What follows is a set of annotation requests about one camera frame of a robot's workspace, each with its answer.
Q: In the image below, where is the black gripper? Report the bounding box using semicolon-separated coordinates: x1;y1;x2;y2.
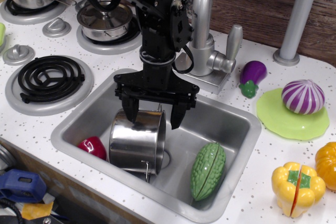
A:
114;63;200;130

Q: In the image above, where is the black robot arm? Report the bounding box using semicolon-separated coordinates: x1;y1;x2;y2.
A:
88;0;199;129

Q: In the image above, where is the stainless steel sink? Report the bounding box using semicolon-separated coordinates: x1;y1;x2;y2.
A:
51;77;261;223

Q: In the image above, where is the lidded steel pot centre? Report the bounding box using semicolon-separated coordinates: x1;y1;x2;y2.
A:
77;4;133;42

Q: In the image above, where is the silver toy faucet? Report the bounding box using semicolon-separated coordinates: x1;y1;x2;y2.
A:
176;0;243;94

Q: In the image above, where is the red toy pepper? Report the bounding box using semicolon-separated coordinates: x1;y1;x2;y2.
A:
77;136;107;161

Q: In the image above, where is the green toy bitter gourd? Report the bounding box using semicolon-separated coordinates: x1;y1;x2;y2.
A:
190;143;226;201

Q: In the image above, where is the purple toy eggplant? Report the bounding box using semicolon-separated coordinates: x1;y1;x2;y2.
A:
238;61;267;98

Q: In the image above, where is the black coil burner front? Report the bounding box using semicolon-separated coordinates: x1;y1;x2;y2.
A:
5;56;94;116

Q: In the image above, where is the green toy plate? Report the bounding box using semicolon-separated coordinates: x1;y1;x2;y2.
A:
256;88;330;141

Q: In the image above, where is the grey stove knob upper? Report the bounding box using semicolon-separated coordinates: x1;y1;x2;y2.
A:
42;17;71;38

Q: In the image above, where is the grey stove knob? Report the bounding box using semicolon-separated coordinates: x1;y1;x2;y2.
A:
42;17;71;38
3;45;35;66

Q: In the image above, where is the grey vertical pole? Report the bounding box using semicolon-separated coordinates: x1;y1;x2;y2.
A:
273;0;314;67

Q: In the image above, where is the grey stove knob left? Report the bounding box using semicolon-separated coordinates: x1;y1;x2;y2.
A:
3;45;35;66

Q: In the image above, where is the purple striped toy onion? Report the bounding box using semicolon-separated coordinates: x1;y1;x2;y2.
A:
281;80;325;115

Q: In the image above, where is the blue clamp tool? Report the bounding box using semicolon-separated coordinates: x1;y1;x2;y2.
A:
1;169;47;203

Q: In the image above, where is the yellow toy bell pepper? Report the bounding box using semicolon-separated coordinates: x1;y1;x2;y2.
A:
271;162;326;218

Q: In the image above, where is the yellow sponge piece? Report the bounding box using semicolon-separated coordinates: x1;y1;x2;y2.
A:
21;202;54;220

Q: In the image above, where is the green toy at left edge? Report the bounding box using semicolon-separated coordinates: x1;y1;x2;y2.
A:
0;23;6;52

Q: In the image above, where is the orange toy pumpkin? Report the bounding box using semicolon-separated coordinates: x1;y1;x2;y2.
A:
315;142;335;191

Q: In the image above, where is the grey burner ring back left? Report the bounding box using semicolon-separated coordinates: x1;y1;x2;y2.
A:
0;0;67;24

